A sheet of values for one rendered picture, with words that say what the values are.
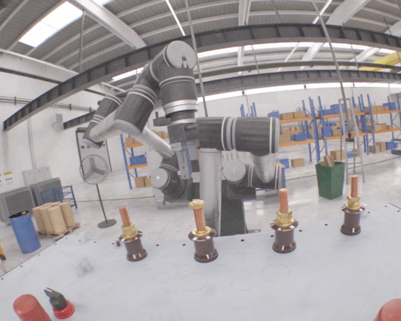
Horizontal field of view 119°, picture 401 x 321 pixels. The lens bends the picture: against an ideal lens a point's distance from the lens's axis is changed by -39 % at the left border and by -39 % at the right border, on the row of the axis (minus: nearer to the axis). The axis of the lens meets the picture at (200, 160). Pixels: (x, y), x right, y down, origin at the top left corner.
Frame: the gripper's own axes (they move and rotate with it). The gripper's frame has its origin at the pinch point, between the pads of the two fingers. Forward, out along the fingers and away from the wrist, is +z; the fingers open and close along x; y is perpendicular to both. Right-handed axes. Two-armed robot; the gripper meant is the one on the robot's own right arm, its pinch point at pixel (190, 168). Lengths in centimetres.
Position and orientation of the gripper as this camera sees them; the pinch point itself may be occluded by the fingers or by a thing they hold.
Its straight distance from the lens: 58.1
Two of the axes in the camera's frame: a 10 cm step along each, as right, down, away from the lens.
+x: 2.9, -1.4, 9.5
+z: 1.6, 9.8, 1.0
